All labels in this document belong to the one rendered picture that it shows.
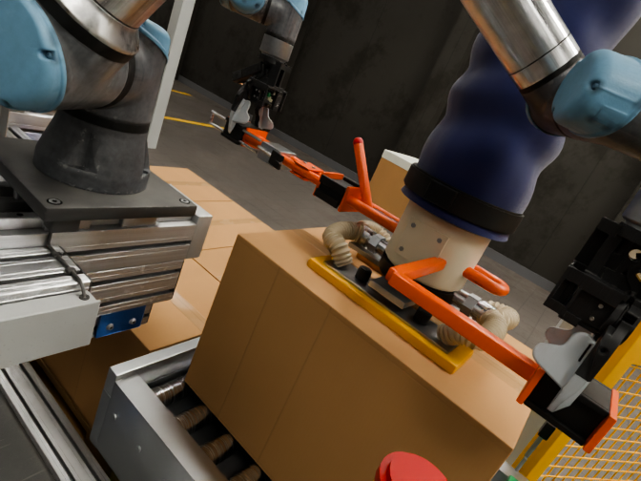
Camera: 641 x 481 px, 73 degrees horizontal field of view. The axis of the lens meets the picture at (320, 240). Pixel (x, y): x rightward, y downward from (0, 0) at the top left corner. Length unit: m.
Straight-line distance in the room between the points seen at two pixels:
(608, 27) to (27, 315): 0.85
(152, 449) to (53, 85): 0.69
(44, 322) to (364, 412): 0.50
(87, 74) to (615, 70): 0.50
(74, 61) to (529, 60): 0.48
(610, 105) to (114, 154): 0.57
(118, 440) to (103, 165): 0.61
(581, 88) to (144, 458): 0.92
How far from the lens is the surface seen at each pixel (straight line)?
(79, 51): 0.50
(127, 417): 1.00
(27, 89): 0.51
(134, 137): 0.66
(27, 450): 1.39
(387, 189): 2.86
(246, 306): 0.89
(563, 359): 0.55
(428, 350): 0.77
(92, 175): 0.65
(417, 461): 0.42
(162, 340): 1.21
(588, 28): 0.79
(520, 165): 0.77
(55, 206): 0.60
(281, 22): 1.13
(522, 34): 0.58
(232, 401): 0.99
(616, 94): 0.47
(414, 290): 0.61
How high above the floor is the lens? 1.29
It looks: 20 degrees down
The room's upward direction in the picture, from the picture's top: 24 degrees clockwise
